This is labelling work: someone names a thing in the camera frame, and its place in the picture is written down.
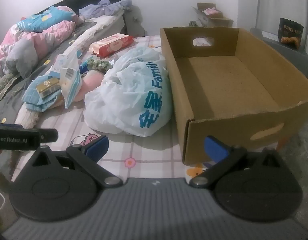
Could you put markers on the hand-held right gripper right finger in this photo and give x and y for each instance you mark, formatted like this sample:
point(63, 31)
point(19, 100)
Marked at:
point(215, 148)

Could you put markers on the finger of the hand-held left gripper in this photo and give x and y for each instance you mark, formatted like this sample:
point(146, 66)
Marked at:
point(11, 126)
point(48, 135)

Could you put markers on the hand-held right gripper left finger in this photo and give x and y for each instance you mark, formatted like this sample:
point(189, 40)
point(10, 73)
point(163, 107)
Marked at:
point(97, 147)

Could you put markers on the blue checked towel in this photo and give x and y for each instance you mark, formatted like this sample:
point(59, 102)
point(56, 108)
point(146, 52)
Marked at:
point(33, 97)

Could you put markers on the small gold box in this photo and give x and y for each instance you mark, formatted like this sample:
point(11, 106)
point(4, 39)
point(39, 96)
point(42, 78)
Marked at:
point(47, 87)

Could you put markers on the clear plastic packet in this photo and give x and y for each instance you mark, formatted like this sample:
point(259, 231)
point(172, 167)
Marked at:
point(70, 80)

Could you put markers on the pink plush toy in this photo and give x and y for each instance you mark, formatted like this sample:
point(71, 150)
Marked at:
point(91, 80)

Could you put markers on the large brown cardboard box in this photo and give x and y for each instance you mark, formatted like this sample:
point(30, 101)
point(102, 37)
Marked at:
point(219, 80)

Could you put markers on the green scrunchie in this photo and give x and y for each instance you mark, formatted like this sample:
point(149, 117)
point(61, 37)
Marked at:
point(98, 63)

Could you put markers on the plaid printed mat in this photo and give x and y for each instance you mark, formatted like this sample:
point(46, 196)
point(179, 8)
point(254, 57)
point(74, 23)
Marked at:
point(68, 120)

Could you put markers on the white plastic shopping bag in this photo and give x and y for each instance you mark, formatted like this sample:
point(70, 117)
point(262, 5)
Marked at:
point(123, 100)

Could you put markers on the pink and blue quilt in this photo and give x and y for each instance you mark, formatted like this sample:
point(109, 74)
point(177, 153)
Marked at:
point(43, 37)

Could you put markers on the red wet wipes pack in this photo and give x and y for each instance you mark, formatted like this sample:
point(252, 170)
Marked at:
point(111, 45)

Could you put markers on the grey cabinet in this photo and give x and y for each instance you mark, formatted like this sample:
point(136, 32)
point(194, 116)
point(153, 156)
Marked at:
point(289, 55)

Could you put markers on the white paper sheet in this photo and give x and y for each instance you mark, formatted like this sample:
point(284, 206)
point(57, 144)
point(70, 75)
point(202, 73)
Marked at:
point(269, 35)

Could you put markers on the small open cardboard box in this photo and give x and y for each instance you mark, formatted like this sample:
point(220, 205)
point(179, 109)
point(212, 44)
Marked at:
point(219, 21)

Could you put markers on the black snack bag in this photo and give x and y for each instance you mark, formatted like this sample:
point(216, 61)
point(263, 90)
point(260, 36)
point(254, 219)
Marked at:
point(290, 33)

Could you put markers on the pink packets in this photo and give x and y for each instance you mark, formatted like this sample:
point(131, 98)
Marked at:
point(210, 11)

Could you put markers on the purple clothes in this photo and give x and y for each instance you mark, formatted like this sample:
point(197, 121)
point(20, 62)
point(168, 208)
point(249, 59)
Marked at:
point(103, 8)

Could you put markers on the white curtain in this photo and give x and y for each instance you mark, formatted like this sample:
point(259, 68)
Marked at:
point(281, 0)

